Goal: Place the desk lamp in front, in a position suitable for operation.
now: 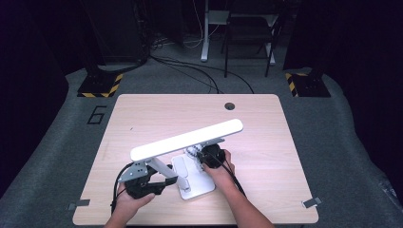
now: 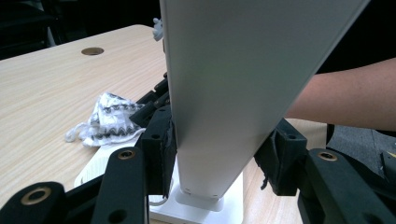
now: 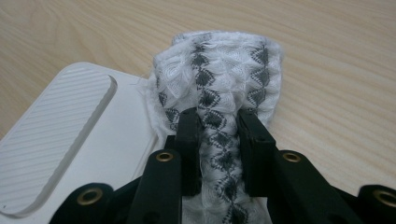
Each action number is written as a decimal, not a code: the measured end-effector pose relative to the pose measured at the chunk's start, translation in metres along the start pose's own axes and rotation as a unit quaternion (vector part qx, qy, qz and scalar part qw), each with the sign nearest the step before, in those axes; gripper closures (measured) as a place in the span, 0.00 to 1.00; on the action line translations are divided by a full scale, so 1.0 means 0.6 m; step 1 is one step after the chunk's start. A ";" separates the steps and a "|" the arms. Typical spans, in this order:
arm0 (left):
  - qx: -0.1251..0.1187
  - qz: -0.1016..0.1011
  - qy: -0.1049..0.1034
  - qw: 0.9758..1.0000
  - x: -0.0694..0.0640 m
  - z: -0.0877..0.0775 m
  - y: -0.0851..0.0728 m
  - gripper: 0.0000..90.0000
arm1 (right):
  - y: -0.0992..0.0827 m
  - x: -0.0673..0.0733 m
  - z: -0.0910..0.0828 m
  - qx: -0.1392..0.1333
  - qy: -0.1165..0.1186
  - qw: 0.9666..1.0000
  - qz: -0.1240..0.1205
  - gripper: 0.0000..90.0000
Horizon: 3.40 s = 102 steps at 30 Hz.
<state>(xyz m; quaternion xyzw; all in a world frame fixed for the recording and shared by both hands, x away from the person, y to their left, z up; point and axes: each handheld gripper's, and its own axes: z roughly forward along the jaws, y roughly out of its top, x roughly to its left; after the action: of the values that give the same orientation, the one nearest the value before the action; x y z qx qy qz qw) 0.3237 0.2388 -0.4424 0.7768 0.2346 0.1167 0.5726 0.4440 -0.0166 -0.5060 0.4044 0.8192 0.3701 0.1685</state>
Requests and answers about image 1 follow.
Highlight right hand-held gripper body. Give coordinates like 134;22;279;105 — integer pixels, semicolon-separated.
198;138;227;169

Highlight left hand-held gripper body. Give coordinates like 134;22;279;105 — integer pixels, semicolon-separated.
117;160;166;200

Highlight white desk lamp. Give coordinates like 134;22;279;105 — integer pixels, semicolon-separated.
129;118;244;201

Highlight person's left hand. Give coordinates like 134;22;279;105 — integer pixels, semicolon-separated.
113;182;157;220

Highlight person's right hand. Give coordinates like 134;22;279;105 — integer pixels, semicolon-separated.
202;149;238;192

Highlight grey tape strip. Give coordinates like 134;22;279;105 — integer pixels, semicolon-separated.
67;198;91;211
301;196;323;209

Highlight black yellow-striped stand base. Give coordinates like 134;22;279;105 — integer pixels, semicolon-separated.
284;71;332;99
77;72;125;99

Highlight black chair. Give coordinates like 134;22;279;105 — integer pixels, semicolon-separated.
221;0;280;79

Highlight black equipment cabinet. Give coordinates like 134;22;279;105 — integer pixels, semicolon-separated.
80;0;150;65

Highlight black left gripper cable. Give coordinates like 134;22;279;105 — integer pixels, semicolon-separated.
109;161;135;215

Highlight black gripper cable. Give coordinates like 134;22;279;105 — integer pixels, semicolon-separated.
218;155;247;197
109;161;135;215

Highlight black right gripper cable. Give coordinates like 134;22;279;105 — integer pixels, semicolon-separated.
218;155;247;197

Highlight black floor cables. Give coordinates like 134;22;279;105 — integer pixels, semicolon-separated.
148;54;255;95

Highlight white desk frame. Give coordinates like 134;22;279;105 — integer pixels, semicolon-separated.
200;0;278;67

